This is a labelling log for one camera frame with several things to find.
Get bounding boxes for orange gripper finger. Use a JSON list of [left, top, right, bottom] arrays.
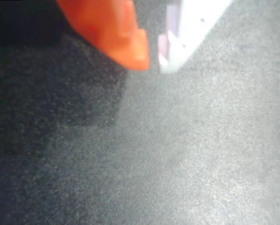
[[55, 0, 151, 71]]

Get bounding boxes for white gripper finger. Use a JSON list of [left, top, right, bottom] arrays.
[[157, 0, 232, 75]]

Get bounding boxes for dark grey felt mat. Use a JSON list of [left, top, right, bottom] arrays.
[[0, 0, 280, 225]]

